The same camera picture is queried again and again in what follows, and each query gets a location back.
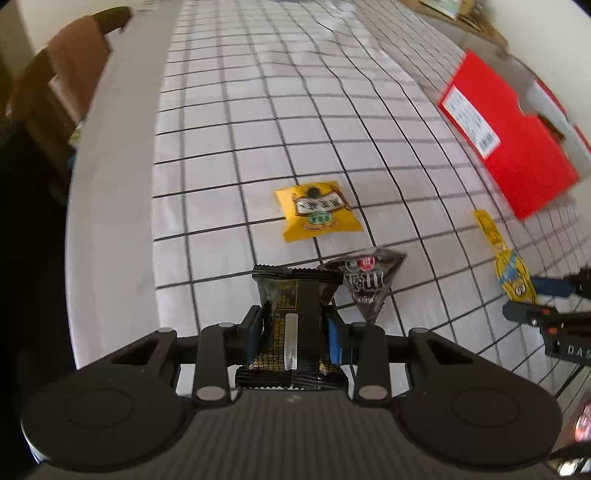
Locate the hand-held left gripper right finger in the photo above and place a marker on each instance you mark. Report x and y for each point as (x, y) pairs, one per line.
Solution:
(333, 339)

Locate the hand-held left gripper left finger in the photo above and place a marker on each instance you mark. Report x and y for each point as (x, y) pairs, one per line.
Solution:
(255, 332)

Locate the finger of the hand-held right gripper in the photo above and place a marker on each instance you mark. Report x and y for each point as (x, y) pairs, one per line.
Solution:
(554, 285)
(526, 311)

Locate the long yellow snack packet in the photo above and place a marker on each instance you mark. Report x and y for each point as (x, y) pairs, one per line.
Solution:
(508, 267)

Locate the red cardboard box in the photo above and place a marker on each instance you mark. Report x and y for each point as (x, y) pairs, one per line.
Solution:
(512, 138)

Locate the black striped snack packet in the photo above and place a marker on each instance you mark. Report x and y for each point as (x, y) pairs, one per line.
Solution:
(369, 277)

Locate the checked white tablecloth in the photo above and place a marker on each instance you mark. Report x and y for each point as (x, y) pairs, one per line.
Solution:
(300, 115)

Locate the wooden chair with brown cloth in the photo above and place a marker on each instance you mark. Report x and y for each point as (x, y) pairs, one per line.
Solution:
(64, 74)

